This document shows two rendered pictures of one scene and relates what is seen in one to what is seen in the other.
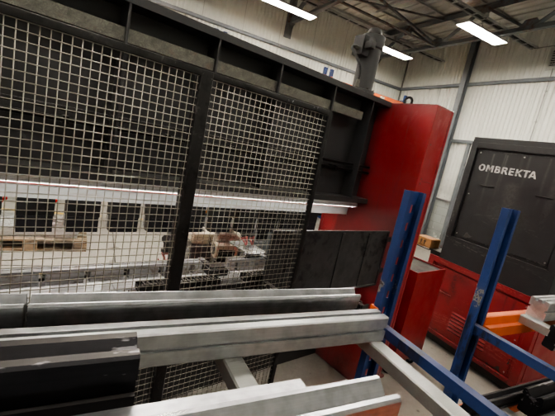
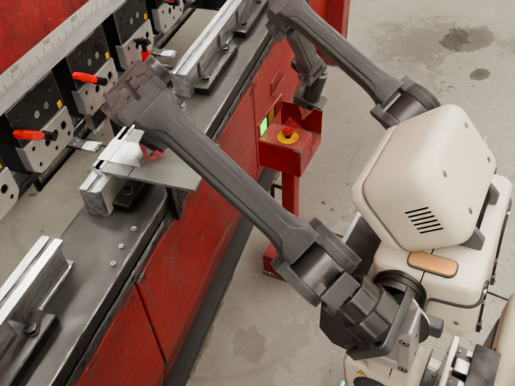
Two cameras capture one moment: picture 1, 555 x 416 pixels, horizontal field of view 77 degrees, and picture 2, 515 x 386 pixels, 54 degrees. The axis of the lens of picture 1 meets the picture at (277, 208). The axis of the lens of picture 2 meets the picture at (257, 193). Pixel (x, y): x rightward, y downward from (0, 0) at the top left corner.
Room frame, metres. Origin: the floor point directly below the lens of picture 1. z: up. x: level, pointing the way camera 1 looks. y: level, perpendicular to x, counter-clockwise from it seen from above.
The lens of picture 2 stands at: (3.59, -0.11, 1.88)
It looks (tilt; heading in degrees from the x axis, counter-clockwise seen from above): 46 degrees down; 151
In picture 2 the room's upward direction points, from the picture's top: 4 degrees counter-clockwise
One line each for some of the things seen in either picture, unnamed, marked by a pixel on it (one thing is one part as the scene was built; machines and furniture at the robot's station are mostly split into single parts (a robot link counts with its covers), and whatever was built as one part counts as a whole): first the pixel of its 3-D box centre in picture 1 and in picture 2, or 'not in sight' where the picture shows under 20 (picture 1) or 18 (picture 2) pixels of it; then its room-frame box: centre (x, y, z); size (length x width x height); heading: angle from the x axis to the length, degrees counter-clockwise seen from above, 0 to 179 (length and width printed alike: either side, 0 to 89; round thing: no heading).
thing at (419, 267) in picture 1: (394, 309); not in sight; (3.17, -1.30, 0.50); 0.50 x 0.50 x 1.00; 40
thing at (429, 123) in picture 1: (362, 239); not in sight; (2.96, -0.78, 1.15); 0.85 x 0.25 x 2.30; 40
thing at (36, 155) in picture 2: (287, 220); (27, 121); (2.62, -0.09, 1.26); 0.15 x 0.09 x 0.17; 130
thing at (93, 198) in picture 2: (249, 263); (128, 156); (2.43, 0.12, 0.92); 0.39 x 0.06 x 0.10; 130
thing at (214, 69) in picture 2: not in sight; (216, 68); (2.13, 0.58, 0.89); 0.30 x 0.05 x 0.03; 130
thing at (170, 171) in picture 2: (246, 247); (162, 158); (2.58, 0.17, 1.00); 0.26 x 0.18 x 0.01; 40
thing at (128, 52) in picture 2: (244, 219); (122, 28); (2.36, 0.21, 1.26); 0.15 x 0.09 x 0.17; 130
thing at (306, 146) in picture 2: not in sight; (290, 135); (2.45, 0.68, 0.75); 0.20 x 0.16 x 0.18; 122
